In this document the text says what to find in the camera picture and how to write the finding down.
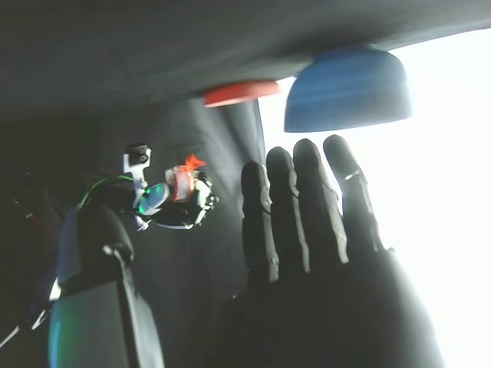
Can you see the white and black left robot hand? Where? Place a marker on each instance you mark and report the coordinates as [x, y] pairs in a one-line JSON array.
[[330, 306]]

